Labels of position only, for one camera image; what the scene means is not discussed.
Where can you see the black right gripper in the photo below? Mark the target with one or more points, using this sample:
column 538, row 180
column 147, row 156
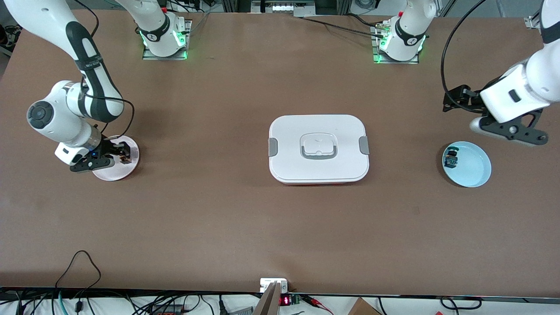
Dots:
column 107, row 148

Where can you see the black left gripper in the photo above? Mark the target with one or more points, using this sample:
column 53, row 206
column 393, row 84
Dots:
column 474, row 100

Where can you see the orange switch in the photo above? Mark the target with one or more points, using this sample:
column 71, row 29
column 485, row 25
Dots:
column 125, row 160

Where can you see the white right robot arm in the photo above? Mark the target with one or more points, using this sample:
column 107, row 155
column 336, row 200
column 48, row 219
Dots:
column 48, row 113

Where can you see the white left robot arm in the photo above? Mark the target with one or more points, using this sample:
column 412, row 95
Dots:
column 520, row 87

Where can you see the pink round plate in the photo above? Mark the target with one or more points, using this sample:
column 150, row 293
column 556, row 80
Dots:
column 123, row 173

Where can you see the light blue round plate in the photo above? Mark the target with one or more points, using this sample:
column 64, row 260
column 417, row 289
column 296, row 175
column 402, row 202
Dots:
column 474, row 168

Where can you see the white lunch box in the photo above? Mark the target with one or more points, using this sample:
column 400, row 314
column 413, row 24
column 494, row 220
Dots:
column 319, row 170

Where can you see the white socket box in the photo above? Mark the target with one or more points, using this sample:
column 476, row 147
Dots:
column 266, row 284

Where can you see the grey metal bar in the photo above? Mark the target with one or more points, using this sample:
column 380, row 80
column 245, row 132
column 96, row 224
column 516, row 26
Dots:
column 267, row 304

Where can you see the red digit display module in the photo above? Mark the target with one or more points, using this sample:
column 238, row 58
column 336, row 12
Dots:
column 285, row 300

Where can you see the brown cardboard box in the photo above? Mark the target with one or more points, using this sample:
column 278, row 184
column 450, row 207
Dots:
column 362, row 308

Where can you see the red clip leads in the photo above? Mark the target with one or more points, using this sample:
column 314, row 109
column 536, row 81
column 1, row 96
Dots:
column 317, row 302

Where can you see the blue switch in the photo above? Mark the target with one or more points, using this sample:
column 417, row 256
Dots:
column 450, row 162

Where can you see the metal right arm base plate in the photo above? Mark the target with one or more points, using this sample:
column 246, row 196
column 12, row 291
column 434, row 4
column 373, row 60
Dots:
column 151, row 56

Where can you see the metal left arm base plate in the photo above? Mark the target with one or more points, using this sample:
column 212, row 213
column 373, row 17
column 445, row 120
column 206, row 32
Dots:
column 375, row 43

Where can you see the aluminium frame rail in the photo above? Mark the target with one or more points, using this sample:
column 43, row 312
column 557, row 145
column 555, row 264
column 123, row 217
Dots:
column 530, row 22

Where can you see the aluminium frame structure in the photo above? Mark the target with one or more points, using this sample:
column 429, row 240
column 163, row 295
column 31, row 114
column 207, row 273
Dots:
column 284, row 6

